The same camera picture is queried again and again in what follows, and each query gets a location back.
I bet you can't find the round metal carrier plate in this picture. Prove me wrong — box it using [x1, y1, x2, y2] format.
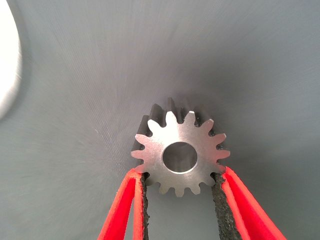
[0, 0, 23, 120]

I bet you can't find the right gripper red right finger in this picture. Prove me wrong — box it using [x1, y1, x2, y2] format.
[211, 166, 287, 240]

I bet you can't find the steel planetary gear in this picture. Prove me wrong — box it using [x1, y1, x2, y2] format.
[130, 96, 231, 198]

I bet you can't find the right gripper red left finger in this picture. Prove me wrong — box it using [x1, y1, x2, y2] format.
[97, 167, 151, 240]

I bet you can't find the dark grey table cloth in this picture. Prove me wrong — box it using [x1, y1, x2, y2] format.
[0, 0, 320, 240]

